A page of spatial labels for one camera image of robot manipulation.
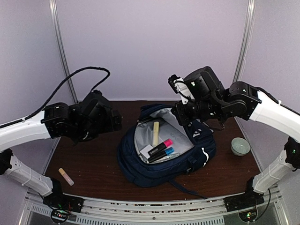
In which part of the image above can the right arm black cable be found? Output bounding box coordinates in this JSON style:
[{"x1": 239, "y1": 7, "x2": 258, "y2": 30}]
[{"x1": 255, "y1": 86, "x2": 300, "y2": 118}]

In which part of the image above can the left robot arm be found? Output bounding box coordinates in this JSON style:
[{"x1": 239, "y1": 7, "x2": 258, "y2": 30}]
[{"x1": 0, "y1": 90, "x2": 122, "y2": 208}]

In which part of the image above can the yellow highlighter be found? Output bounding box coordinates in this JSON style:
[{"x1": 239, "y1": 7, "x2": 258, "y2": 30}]
[{"x1": 152, "y1": 121, "x2": 159, "y2": 147}]

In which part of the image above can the aluminium frame post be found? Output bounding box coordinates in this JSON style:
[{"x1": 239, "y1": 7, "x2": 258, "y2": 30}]
[
  {"x1": 226, "y1": 0, "x2": 256, "y2": 105},
  {"x1": 49, "y1": 0, "x2": 78, "y2": 103}
]

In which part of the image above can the white power adapter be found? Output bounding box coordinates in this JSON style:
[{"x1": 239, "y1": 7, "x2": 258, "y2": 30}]
[{"x1": 140, "y1": 145, "x2": 153, "y2": 159}]

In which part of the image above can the pink highlighter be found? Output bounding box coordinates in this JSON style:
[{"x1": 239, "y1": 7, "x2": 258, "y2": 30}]
[{"x1": 148, "y1": 139, "x2": 173, "y2": 157}]

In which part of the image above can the beige highlighter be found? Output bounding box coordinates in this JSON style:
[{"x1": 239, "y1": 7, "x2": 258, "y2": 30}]
[{"x1": 58, "y1": 168, "x2": 74, "y2": 186}]

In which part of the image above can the aluminium front rail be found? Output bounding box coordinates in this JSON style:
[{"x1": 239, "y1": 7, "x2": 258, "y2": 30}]
[{"x1": 20, "y1": 184, "x2": 289, "y2": 225}]

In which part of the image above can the aluminium frame post left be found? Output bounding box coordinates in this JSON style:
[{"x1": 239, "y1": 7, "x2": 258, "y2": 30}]
[{"x1": 49, "y1": 0, "x2": 78, "y2": 103}]

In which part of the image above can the teal patterned ceramic bowl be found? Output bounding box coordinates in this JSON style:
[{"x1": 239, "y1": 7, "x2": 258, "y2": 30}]
[{"x1": 231, "y1": 137, "x2": 250, "y2": 156}]

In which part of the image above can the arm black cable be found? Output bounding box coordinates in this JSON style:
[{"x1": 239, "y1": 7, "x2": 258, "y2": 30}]
[
  {"x1": 255, "y1": 86, "x2": 300, "y2": 118},
  {"x1": 0, "y1": 67, "x2": 111, "y2": 128}
]

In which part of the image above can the blue cap marker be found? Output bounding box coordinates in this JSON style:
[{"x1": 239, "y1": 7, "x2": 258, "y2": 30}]
[{"x1": 148, "y1": 147, "x2": 174, "y2": 163}]

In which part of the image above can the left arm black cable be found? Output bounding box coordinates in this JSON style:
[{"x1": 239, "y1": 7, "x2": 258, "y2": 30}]
[{"x1": 0, "y1": 67, "x2": 111, "y2": 128}]

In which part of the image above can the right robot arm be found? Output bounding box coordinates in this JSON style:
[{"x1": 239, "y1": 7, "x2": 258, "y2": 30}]
[{"x1": 168, "y1": 66, "x2": 300, "y2": 207}]

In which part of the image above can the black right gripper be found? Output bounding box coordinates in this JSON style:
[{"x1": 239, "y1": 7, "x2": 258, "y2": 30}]
[{"x1": 172, "y1": 97, "x2": 225, "y2": 125}]

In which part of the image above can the navy blue student backpack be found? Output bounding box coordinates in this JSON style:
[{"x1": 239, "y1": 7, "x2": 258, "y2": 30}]
[{"x1": 117, "y1": 104, "x2": 216, "y2": 198}]

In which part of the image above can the aluminium frame post right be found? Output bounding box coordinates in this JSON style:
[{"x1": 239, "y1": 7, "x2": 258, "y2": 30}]
[{"x1": 226, "y1": 0, "x2": 256, "y2": 105}]

